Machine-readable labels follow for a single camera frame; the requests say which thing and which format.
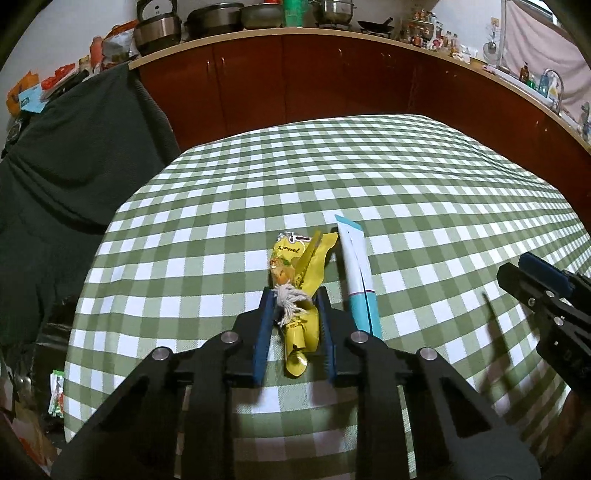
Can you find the steel faucet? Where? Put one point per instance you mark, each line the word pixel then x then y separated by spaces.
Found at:
pixel 556 81

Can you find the green checkered tablecloth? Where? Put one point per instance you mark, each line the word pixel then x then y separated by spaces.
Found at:
pixel 369 175

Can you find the red kitchen cabinet counter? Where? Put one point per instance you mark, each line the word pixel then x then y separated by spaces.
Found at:
pixel 323 78

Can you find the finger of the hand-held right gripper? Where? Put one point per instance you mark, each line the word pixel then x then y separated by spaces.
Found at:
pixel 545 272
pixel 554 318

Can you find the white teal tube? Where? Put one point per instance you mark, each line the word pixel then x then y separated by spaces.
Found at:
pixel 358 272

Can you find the row of spice jars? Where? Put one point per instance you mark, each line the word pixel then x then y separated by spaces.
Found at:
pixel 425 32

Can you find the brown glass bottle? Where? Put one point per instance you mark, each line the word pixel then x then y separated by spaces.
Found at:
pixel 525 74

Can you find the black silver rice cooker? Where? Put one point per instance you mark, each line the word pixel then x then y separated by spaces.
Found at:
pixel 157 34

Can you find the blue card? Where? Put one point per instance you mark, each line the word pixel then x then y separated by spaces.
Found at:
pixel 34 100

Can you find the yellow snack wrapper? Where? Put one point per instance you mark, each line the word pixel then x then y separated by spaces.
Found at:
pixel 307 272

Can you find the pale blue bottle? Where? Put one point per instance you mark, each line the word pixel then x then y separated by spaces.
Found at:
pixel 543 86

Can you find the pile of snack bags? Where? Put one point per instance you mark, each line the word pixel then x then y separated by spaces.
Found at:
pixel 115 46

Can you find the orange packet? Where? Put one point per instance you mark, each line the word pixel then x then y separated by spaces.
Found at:
pixel 21 87

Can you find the black frying pan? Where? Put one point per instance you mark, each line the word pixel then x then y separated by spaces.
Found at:
pixel 376 27

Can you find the pink curtain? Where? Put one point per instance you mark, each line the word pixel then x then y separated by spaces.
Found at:
pixel 535 46

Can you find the white green wrapper bundle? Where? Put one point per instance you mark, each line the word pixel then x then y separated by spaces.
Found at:
pixel 57 394

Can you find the red packet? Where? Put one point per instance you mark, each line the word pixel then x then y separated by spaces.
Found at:
pixel 57 77

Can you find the dark green cloth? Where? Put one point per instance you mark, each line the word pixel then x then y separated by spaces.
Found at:
pixel 60 161

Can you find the steel stockpot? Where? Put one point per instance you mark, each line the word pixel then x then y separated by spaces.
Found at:
pixel 334 11

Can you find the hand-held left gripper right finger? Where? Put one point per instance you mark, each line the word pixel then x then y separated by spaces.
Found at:
pixel 325 332

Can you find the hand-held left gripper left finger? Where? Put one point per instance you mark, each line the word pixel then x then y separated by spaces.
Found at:
pixel 263 337

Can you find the dark bin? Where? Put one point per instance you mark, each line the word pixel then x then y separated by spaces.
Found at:
pixel 55 332

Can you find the grey cooking pot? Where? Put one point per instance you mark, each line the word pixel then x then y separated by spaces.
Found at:
pixel 261 16

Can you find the green thermos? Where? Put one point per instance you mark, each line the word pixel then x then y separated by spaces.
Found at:
pixel 292 14

